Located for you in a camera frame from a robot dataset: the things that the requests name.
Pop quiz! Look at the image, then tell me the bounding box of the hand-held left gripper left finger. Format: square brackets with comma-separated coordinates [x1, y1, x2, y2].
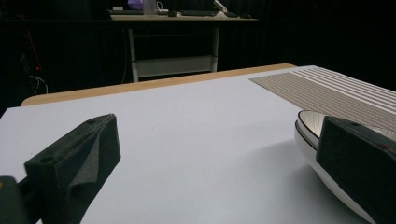
[18, 113, 121, 224]

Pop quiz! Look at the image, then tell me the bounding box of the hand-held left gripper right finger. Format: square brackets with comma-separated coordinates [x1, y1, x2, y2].
[316, 115, 396, 224]

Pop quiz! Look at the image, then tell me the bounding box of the white plate with dark rim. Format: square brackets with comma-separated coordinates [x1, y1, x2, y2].
[293, 120, 378, 224]
[297, 109, 396, 147]

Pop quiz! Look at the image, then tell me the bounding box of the striped beige place mat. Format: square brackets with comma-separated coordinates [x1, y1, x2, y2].
[248, 65, 396, 143]

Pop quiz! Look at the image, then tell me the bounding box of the white table cover board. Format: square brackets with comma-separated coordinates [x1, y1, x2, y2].
[0, 64, 396, 224]

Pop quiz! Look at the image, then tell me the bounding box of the black keyboard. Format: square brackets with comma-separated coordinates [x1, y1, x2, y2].
[179, 9, 219, 18]
[106, 8, 145, 16]

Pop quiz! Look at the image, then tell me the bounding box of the translucent plastic cup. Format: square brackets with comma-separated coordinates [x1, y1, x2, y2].
[143, 0, 158, 16]

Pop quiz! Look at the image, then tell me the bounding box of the floor cable bundle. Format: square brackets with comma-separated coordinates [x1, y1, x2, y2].
[28, 74, 50, 95]

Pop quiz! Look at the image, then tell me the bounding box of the white table frame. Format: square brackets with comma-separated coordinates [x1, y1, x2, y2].
[108, 13, 260, 83]

